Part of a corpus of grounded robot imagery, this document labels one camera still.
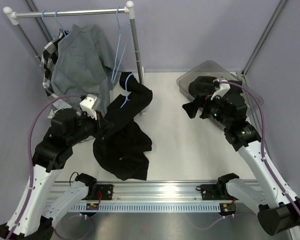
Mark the plain black shirt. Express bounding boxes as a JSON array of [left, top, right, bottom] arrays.
[[93, 72, 153, 181]]

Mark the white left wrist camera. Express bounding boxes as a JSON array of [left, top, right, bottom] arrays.
[[79, 94, 101, 120]]

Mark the blue hanger of checked shirt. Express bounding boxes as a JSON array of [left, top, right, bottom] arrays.
[[41, 9, 58, 39]]

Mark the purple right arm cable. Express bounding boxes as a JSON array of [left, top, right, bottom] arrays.
[[192, 80, 300, 230]]

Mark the blue hanger of pinstriped shirt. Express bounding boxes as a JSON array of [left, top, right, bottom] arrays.
[[111, 6, 131, 85]]

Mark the clear plastic bin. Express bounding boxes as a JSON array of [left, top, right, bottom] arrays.
[[176, 60, 264, 125]]

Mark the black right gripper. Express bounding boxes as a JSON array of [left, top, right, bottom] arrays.
[[182, 90, 232, 128]]

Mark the blue hanger of black shirt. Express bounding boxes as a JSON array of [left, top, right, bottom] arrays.
[[120, 73, 134, 108]]

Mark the grey shirt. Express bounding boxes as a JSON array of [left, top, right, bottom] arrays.
[[51, 24, 120, 116]]

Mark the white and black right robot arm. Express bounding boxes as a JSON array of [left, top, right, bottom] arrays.
[[182, 95, 300, 236]]

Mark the blue hanger of grey shirt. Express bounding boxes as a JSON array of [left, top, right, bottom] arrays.
[[54, 9, 70, 36]]

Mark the dark pinstriped shirt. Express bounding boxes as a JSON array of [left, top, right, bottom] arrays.
[[188, 76, 248, 123]]

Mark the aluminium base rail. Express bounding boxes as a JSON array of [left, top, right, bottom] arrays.
[[97, 181, 230, 203]]

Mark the black white checked shirt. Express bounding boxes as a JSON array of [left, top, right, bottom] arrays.
[[40, 33, 65, 101]]

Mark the white slotted cable duct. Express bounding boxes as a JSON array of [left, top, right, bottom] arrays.
[[68, 202, 221, 213]]

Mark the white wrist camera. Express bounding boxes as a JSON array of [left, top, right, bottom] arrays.
[[210, 78, 231, 100], [79, 94, 101, 120]]

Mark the metal clothes rack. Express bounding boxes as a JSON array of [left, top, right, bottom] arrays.
[[2, 0, 149, 116]]

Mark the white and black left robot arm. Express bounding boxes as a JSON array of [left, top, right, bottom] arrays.
[[0, 108, 103, 240]]

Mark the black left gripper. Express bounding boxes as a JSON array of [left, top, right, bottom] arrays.
[[67, 108, 114, 146]]

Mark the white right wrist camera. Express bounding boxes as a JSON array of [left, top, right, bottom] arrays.
[[210, 78, 231, 100]]

